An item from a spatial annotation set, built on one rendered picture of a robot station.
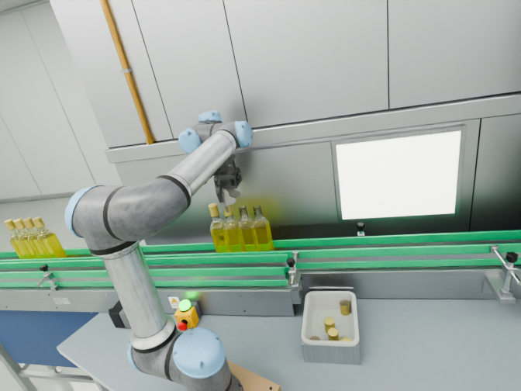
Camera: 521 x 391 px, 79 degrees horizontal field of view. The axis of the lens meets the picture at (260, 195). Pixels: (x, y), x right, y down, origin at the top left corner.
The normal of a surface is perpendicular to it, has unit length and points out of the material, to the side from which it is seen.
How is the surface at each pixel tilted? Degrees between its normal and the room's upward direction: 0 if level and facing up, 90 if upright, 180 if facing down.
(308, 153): 90
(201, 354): 8
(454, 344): 0
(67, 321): 90
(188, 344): 8
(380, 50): 90
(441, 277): 90
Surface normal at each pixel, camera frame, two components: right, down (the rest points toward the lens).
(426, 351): -0.18, -0.89
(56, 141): -0.20, 0.44
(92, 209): -0.41, -0.18
